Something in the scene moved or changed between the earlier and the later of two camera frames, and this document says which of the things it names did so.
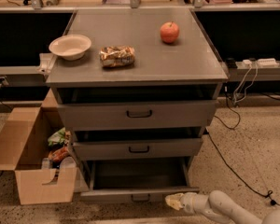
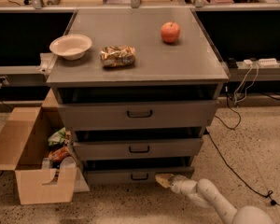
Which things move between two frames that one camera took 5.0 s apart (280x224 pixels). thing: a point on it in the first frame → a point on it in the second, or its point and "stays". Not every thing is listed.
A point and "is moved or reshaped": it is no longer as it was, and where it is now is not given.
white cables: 249,85 stays
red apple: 169,32 stays
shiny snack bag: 116,56 stays
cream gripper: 189,201 → 175,182
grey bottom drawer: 137,179 is moved or reshaped
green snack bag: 57,137 stays
